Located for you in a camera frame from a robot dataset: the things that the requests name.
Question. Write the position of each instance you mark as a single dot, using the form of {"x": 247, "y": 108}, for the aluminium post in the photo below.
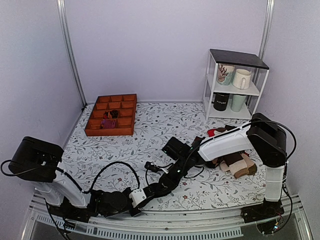
{"x": 61, "y": 8}
{"x": 268, "y": 18}

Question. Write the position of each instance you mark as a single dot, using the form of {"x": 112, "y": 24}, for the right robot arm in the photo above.
{"x": 266, "y": 137}

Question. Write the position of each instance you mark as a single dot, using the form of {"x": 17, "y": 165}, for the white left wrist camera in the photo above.
{"x": 137, "y": 196}

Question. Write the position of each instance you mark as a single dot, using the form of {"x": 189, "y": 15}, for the dark red rolled sock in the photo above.
{"x": 111, "y": 114}

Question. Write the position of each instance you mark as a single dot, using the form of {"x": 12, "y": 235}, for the orange wooden divider tray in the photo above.
{"x": 126, "y": 104}

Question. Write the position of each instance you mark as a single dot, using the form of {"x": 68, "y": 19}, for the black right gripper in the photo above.
{"x": 171, "y": 185}

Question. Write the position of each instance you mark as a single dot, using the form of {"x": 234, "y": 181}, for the floral ceramic mug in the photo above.
{"x": 225, "y": 74}

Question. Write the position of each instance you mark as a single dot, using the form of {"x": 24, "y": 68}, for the black mug white lettering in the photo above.
{"x": 221, "y": 101}

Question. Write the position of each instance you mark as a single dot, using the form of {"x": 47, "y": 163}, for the purple rolled sock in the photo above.
{"x": 108, "y": 124}

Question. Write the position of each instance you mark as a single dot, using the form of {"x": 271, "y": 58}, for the cream ribbed mug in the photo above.
{"x": 242, "y": 79}

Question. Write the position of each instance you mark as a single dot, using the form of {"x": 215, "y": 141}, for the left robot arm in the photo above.
{"x": 40, "y": 162}

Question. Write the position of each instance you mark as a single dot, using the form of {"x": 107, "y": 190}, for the mint green tumbler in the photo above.
{"x": 237, "y": 102}

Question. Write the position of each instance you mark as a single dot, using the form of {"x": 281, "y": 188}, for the white shelf rack black top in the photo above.
{"x": 248, "y": 61}

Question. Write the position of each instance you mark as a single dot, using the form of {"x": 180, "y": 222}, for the cream and brown sock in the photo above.
{"x": 238, "y": 164}

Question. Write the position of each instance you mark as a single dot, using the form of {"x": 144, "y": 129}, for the aluminium front rail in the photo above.
{"x": 206, "y": 224}

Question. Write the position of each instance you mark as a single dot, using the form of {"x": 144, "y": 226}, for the left aluminium post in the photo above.
{"x": 61, "y": 8}

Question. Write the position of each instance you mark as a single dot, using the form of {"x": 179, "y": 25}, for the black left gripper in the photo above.
{"x": 136, "y": 212}

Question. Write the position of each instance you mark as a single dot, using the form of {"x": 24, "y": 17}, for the brown argyle sock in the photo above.
{"x": 214, "y": 163}

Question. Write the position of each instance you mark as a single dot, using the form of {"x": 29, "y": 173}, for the right aluminium post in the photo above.
{"x": 268, "y": 18}

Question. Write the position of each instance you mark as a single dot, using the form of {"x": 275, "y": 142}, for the floral tablecloth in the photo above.
{"x": 113, "y": 163}

